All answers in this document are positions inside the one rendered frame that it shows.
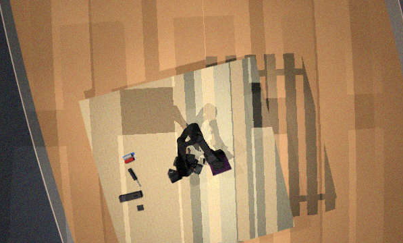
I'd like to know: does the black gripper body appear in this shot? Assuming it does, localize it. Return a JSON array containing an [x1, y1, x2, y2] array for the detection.
[[173, 157, 203, 175]]

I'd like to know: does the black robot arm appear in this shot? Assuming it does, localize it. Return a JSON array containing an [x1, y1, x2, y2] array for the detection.
[[168, 123, 224, 183]]

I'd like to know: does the black screwdriver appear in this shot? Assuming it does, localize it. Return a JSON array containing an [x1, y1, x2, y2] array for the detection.
[[128, 168, 140, 187]]

